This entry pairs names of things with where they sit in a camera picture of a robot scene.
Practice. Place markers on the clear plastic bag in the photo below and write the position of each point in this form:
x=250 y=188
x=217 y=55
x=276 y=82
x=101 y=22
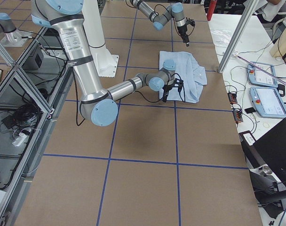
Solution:
x=221 y=37

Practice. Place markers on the red fire extinguisher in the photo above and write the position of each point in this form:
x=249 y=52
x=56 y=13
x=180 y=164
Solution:
x=212 y=6

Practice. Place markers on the lower teach pendant tablet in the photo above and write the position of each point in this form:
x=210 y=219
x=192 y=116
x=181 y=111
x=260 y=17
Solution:
x=268 y=102

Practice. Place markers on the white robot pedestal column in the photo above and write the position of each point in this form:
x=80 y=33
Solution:
x=105 y=62

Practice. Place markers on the aluminium frame post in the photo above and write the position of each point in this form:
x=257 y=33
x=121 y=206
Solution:
x=249 y=10

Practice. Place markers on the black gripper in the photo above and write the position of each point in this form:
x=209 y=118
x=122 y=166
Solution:
x=182 y=30
x=168 y=88

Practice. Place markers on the teach pendant tablet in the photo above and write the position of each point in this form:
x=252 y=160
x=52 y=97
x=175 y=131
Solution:
x=268 y=102
x=259 y=78

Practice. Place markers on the grey robot base mount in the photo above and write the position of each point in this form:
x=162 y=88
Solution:
x=13 y=36

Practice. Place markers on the upper teach pendant tablet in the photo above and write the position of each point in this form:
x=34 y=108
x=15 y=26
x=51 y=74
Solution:
x=259 y=78

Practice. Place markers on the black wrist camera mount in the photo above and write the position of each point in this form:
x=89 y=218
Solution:
x=178 y=83

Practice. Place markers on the light blue button shirt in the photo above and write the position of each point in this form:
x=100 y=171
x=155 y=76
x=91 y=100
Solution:
x=193 y=76

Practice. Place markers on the white power strip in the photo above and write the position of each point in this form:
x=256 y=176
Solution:
x=19 y=140

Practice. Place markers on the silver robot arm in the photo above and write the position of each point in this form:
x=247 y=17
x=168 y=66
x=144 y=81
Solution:
x=77 y=22
x=160 y=15

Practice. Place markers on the black monitor on stand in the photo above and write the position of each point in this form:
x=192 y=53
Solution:
x=267 y=156

